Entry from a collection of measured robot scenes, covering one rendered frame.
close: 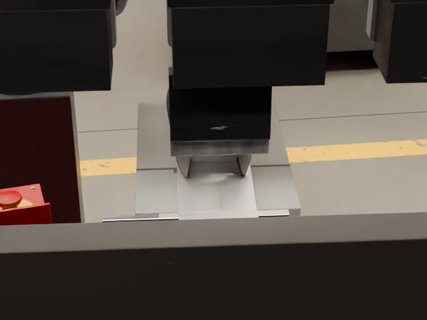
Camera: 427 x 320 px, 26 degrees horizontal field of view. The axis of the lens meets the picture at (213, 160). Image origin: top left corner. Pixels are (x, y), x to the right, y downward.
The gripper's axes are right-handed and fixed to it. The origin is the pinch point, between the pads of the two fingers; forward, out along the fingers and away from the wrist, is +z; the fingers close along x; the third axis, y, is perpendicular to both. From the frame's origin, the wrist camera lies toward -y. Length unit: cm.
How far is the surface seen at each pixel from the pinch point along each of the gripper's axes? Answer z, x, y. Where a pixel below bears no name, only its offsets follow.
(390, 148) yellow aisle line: -39, 70, -200
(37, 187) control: -4.5, -26.0, -40.1
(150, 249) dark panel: 15, -6, 68
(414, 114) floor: -55, 84, -219
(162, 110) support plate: -9.9, -5.7, -12.7
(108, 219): 6.4, -11.8, 6.3
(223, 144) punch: -0.1, 0.4, 13.0
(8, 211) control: 1.2, -27.7, -24.5
